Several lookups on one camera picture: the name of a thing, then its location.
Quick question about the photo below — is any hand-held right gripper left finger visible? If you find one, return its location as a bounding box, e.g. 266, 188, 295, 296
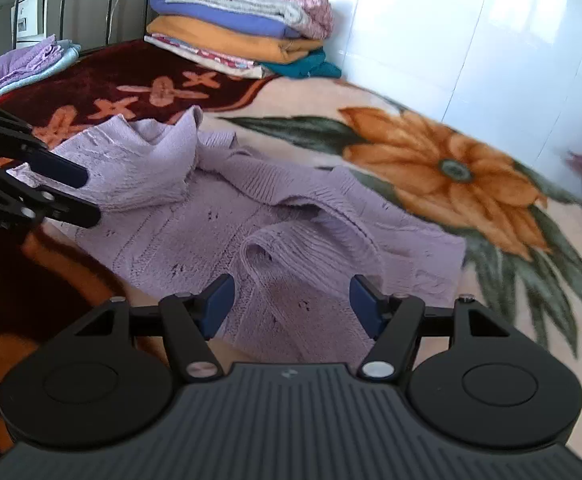
74, 274, 236, 383

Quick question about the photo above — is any purple folded garment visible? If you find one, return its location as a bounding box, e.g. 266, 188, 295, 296
149, 0, 303, 39

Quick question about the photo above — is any light blue folded cloth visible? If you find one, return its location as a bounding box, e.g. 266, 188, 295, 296
0, 42, 83, 103

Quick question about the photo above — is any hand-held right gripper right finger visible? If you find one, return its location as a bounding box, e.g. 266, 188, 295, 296
349, 274, 514, 381

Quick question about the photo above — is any floral fleece blanket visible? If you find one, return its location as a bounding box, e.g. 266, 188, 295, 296
0, 39, 582, 480

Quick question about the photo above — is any grey ribbed panel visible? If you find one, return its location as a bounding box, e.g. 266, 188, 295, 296
46, 0, 173, 56

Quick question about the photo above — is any grey white folded garment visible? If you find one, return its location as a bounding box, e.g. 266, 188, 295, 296
163, 0, 313, 27

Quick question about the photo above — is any teal folded garment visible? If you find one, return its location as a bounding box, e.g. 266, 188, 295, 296
260, 49, 343, 81

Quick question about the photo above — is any lilac knit sweater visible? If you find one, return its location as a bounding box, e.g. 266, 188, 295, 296
8, 107, 468, 366

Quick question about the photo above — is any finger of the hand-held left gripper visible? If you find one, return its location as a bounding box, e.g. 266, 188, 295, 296
0, 160, 103, 229
0, 96, 90, 190

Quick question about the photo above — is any pink patterned folded cloth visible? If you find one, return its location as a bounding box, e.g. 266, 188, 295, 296
143, 32, 266, 80

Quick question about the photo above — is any lilac folded cloth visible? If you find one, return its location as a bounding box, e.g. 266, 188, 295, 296
0, 35, 69, 96

